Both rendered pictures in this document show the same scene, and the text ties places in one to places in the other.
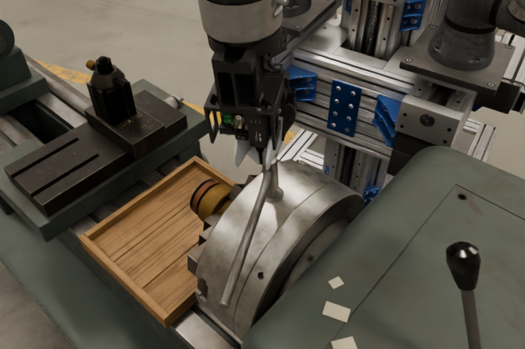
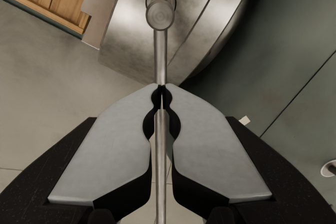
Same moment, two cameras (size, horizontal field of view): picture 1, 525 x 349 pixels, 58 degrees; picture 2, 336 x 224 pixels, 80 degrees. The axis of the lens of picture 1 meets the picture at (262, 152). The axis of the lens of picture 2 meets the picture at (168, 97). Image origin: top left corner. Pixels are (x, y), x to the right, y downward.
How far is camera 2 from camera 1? 0.58 m
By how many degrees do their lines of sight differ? 72
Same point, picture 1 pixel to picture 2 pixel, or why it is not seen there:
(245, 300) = not seen: hidden behind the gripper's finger
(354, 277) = (260, 113)
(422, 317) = (310, 133)
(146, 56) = not seen: outside the picture
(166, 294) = (71, 8)
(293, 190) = not seen: outside the picture
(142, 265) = not seen: outside the picture
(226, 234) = (117, 54)
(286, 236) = (186, 60)
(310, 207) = (213, 17)
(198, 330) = not seen: hidden behind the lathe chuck
